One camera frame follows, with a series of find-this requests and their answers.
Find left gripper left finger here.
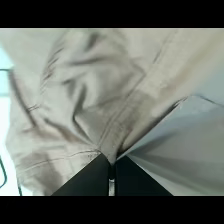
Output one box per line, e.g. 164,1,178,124
52,153,111,196

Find pinkish beige pants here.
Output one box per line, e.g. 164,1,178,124
0,28,224,196

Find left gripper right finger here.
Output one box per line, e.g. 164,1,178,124
114,155,173,196

